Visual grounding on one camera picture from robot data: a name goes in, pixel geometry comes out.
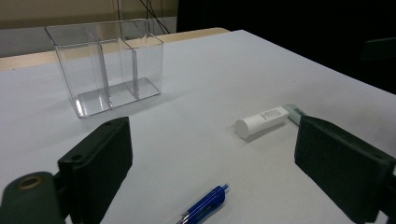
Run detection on light wooden table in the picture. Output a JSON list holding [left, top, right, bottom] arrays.
[[0, 27, 231, 73]]

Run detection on black cable bundle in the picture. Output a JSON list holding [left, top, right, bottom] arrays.
[[116, 0, 172, 35]]

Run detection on clear plastic organizer box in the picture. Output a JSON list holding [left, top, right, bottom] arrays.
[[45, 18, 164, 119]]

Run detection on white cylindrical tube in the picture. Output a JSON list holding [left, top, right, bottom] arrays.
[[233, 105, 290, 140]]

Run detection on blue ballpoint pen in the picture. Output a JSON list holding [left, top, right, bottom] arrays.
[[176, 183, 231, 224]]

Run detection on black curtain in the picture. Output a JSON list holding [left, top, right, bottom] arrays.
[[177, 0, 396, 94]]

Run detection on beige wooden shelf unit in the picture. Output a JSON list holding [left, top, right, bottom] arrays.
[[0, 0, 178, 31]]

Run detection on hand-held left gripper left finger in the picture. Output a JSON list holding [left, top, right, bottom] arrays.
[[57, 117, 134, 224]]

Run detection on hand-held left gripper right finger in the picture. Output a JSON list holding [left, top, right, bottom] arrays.
[[294, 115, 396, 224]]

